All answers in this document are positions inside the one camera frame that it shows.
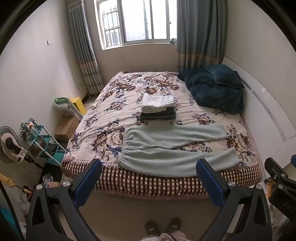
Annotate clear plastic bag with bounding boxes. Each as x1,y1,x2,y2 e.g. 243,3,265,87
42,174,55,188

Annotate white floor cables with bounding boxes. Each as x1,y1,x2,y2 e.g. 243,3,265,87
84,93,100,107

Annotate sliding window with bars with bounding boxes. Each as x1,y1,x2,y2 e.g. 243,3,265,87
94,0,178,49

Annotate plastic bag with green pack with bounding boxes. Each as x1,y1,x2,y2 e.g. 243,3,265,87
54,97,85,118

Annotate dark slipper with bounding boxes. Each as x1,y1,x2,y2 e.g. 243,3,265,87
145,221,158,237
166,217,181,234

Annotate dark teal duvet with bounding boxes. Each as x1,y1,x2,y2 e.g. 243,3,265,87
178,66,245,115

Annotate standing fan with cloth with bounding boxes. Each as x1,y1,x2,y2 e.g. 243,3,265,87
0,126,28,165

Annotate folded dark grey cloth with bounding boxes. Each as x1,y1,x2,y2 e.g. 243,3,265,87
140,107,176,120

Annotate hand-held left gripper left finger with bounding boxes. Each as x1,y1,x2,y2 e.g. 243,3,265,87
25,158,103,241

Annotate teal shelf rack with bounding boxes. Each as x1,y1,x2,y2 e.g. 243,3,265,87
20,118,66,166

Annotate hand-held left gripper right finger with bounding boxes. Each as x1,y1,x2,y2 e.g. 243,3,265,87
196,158,272,241

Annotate brown cardboard box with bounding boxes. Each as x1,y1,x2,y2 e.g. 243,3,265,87
54,116,81,141

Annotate dark teal pillow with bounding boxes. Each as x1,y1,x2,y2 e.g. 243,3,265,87
205,64,245,89

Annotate folded white cloth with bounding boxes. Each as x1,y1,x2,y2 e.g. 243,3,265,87
141,93,175,114

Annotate white bedside table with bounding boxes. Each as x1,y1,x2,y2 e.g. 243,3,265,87
261,162,296,232

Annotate white bed headboard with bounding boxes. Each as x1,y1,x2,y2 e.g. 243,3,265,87
221,57,294,149

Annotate light green pants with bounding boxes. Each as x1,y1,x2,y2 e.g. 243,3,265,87
117,125,240,178

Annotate floral checked bed blanket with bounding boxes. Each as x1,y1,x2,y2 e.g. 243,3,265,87
60,71,262,197

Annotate grey-blue striped curtain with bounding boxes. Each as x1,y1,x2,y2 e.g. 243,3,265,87
176,0,226,73
68,0,103,95

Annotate yellow box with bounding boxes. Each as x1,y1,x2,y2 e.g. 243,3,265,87
70,97,87,115

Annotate yellow mop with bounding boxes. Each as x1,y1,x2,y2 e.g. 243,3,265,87
0,174,30,193

